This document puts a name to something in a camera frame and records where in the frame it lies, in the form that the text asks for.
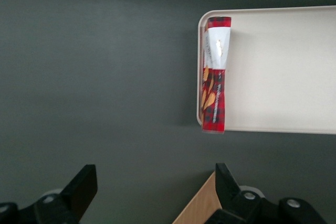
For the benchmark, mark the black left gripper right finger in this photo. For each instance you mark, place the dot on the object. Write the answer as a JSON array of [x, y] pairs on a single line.
[[236, 203]]

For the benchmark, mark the red plaid cookie box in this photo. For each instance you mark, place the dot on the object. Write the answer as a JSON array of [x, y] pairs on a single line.
[[216, 98]]

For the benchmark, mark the cream rectangular tray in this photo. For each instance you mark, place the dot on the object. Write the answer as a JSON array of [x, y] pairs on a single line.
[[275, 72]]

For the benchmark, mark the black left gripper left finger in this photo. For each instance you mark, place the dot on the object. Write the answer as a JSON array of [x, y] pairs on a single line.
[[73, 197]]

